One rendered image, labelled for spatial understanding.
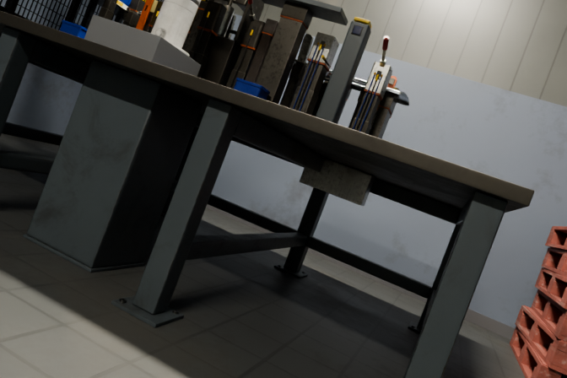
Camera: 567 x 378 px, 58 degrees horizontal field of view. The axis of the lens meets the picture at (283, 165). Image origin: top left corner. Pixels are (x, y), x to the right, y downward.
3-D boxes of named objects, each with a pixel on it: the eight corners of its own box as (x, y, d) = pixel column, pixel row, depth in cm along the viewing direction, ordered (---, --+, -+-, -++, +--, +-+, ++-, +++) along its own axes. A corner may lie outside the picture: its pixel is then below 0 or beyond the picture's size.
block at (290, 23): (273, 121, 202) (314, 14, 202) (267, 116, 194) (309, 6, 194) (251, 112, 205) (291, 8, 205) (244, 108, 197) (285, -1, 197)
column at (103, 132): (90, 272, 166) (162, 83, 166) (22, 236, 176) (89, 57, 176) (143, 266, 195) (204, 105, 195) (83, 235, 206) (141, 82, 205)
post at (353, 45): (331, 141, 194) (372, 32, 194) (326, 137, 187) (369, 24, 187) (313, 134, 196) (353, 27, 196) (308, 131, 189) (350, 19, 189)
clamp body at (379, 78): (361, 156, 208) (393, 72, 208) (357, 152, 197) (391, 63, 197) (344, 150, 210) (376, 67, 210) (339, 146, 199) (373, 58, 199)
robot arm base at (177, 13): (176, 47, 175) (197, -3, 175) (129, 29, 178) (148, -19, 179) (195, 62, 193) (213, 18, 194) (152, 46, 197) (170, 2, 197)
